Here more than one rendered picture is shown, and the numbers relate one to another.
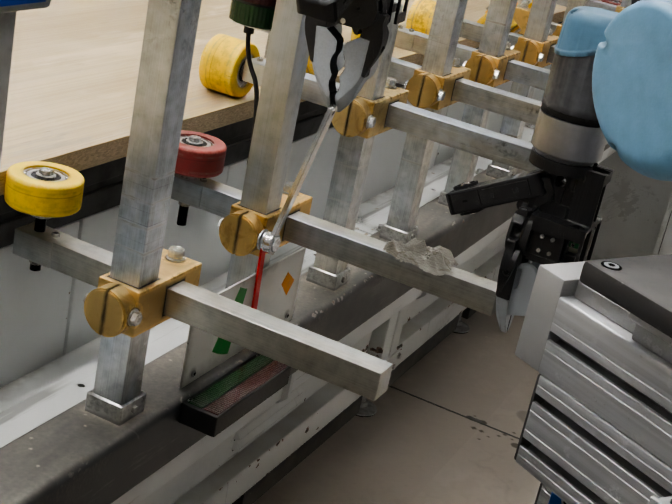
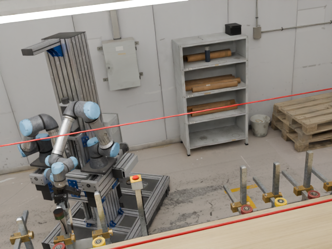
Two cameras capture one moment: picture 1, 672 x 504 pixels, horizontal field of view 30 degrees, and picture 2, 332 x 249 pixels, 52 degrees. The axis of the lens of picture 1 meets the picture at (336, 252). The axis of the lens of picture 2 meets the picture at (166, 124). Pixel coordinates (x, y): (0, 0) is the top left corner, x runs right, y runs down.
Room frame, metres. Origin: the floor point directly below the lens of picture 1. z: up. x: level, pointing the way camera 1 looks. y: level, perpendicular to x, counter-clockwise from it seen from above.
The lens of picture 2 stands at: (1.64, 1.99, 2.45)
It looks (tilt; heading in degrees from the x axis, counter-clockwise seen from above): 25 degrees down; 239
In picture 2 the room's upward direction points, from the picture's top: 6 degrees counter-clockwise
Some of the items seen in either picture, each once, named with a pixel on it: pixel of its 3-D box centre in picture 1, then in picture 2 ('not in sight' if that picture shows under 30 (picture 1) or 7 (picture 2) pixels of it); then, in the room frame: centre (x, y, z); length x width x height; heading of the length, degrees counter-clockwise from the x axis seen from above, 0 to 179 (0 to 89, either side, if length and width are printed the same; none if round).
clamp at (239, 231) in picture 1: (263, 221); (64, 240); (1.38, 0.09, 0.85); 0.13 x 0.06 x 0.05; 158
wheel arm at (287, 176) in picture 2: not in sight; (297, 186); (-0.25, 0.69, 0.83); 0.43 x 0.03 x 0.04; 68
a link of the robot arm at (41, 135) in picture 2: not in sight; (42, 142); (1.21, -0.74, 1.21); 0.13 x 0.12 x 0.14; 7
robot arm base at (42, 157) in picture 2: not in sight; (47, 153); (1.20, -0.74, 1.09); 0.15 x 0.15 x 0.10
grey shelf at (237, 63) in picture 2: not in sight; (211, 94); (-1.19, -1.41, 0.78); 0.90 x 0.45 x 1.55; 158
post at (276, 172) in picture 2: not in sight; (275, 190); (-0.04, 0.66, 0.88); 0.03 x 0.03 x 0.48; 68
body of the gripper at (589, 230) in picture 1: (556, 211); not in sight; (1.27, -0.22, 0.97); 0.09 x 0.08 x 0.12; 68
